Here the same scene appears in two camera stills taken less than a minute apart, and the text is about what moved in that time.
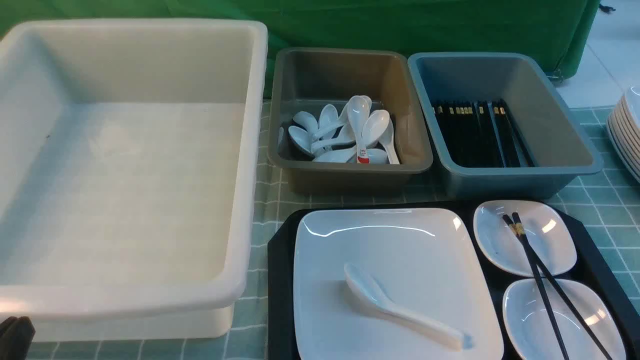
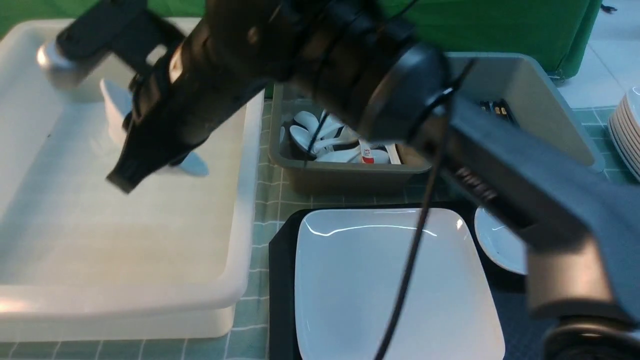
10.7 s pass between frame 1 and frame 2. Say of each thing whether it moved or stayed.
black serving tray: moved
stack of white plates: stayed
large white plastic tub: stayed
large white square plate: stayed
